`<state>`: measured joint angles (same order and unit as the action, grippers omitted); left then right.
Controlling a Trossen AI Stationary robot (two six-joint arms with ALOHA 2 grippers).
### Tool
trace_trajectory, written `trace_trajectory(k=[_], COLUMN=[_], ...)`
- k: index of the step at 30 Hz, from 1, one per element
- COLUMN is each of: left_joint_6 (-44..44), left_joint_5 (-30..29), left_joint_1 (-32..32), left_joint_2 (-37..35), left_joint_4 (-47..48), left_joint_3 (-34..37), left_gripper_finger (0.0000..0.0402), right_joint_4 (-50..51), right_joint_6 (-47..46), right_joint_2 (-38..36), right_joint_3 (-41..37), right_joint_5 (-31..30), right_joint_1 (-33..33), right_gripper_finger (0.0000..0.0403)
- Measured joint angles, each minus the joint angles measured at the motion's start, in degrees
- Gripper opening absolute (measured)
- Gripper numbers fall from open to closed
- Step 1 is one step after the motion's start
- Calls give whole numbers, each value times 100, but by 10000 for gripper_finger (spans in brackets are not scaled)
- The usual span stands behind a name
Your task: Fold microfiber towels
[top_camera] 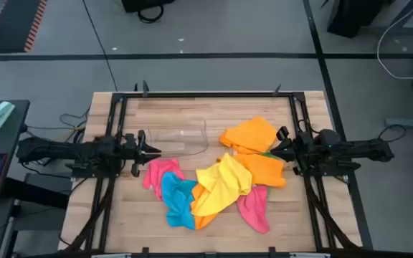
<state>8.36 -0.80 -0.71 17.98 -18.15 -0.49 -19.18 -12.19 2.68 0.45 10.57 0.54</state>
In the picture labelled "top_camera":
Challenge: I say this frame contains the yellow microfiber towel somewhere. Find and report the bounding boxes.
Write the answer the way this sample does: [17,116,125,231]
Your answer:
[191,153,253,217]

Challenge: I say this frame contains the grey desk foot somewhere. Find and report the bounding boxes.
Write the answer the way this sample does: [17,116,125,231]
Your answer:
[384,116,413,130]

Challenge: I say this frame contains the black floor mat orange edge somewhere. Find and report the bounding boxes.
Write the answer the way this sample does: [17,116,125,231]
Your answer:
[0,0,48,54]

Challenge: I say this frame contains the pink microfiber towel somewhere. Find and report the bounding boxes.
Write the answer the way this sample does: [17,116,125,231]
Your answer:
[142,158,186,201]
[236,185,271,234]

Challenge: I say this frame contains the blue microfiber towel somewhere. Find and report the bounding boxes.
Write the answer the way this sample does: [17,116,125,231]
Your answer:
[161,171,199,230]

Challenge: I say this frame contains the white floor cable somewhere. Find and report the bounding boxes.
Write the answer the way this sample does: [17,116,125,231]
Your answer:
[376,0,413,80]

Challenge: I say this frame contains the clear plastic bin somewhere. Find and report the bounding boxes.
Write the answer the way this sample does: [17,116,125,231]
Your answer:
[147,116,209,158]

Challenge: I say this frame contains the black desk base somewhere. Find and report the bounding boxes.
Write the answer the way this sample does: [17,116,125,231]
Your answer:
[326,0,413,39]

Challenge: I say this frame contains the black cable bundle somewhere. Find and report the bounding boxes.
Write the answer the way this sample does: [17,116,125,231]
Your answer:
[62,175,116,252]
[305,175,360,250]

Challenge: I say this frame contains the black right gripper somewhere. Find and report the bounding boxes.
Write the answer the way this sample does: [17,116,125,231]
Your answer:
[270,125,313,176]

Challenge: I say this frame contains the thin black floor cable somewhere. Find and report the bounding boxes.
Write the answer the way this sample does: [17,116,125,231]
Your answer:
[82,0,118,92]

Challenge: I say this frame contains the black side desk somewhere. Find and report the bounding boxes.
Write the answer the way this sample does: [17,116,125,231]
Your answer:
[0,99,31,205]

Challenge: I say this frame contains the black equipment with cable loop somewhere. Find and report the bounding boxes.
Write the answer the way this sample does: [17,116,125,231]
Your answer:
[121,0,177,24]

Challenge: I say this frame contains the orange microfiber towel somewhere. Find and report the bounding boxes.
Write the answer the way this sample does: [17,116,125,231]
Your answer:
[233,153,287,188]
[219,116,278,155]
[191,183,219,230]

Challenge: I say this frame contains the black metal table frame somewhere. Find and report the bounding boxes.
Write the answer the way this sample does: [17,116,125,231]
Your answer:
[86,81,336,257]

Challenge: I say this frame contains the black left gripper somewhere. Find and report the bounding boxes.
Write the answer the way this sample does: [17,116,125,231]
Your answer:
[122,129,162,177]

